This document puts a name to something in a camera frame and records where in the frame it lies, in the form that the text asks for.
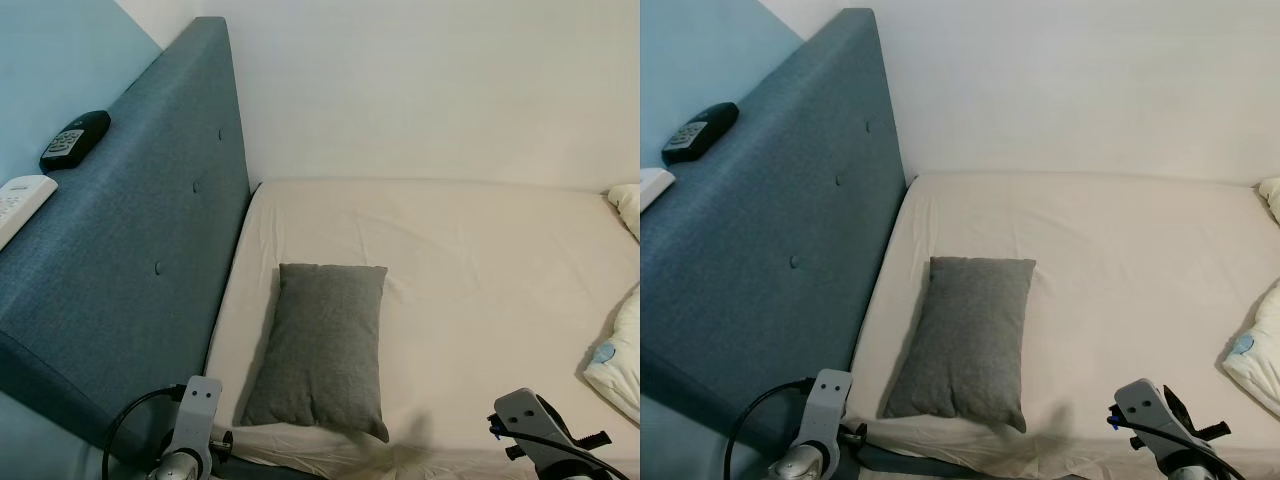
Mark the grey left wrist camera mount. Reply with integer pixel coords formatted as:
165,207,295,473
798,369,854,461
163,376,224,467

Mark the black remote control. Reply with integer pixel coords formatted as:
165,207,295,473
661,101,742,167
39,109,112,174

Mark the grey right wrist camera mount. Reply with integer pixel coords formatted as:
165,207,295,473
492,389,579,471
1112,379,1193,463

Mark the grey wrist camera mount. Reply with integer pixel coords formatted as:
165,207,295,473
798,369,854,461
1112,379,1193,463
492,389,579,471
163,376,224,467

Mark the white remote control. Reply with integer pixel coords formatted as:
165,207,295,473
640,167,678,214
0,174,60,252

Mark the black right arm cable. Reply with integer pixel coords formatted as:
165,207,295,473
488,424,633,480
1107,414,1248,480

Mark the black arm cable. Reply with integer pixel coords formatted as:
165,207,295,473
488,424,633,480
1107,414,1248,480
101,387,189,480
723,377,817,480

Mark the grey pillow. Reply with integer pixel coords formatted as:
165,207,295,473
240,263,390,444
881,256,1038,434

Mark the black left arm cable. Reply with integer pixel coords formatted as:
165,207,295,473
101,387,189,480
723,377,817,480

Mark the mattress with beige sheet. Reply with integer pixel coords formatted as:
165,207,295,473
203,178,641,480
843,171,1280,480

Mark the cream cartoon print quilt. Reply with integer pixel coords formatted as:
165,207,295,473
582,182,641,427
1220,176,1280,421

